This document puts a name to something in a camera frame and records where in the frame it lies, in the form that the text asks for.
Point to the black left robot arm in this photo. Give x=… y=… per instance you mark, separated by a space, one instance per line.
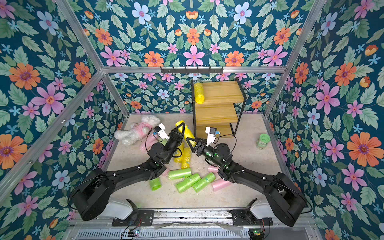
x=91 y=197

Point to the black wall hook rail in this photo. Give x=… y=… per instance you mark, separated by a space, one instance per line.
x=192 y=70

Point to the green trash bag roll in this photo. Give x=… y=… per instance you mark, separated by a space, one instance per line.
x=179 y=174
x=204 y=182
x=155 y=184
x=187 y=183

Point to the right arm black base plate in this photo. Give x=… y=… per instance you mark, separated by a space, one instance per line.
x=256 y=213

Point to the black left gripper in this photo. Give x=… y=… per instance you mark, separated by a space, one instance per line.
x=174 y=138

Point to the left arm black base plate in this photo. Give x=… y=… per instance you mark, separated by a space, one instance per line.
x=137 y=216

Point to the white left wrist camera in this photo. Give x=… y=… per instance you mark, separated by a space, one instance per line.
x=160 y=131

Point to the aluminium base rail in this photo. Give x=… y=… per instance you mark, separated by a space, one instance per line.
x=192 y=224

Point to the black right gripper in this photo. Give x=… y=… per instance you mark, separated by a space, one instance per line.
x=198 y=149

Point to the white pink plush toy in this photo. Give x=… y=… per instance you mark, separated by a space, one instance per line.
x=138 y=130

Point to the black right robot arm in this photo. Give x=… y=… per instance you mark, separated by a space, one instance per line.
x=286 y=201

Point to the wooden shelf with black frame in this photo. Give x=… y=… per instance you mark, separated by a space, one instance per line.
x=222 y=108

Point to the pink trash bag roll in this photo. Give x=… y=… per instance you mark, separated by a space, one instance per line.
x=148 y=142
x=220 y=184
x=213 y=169

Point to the yellow trash bag roll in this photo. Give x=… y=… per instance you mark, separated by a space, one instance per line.
x=188 y=132
x=199 y=93
x=186 y=158
x=179 y=153

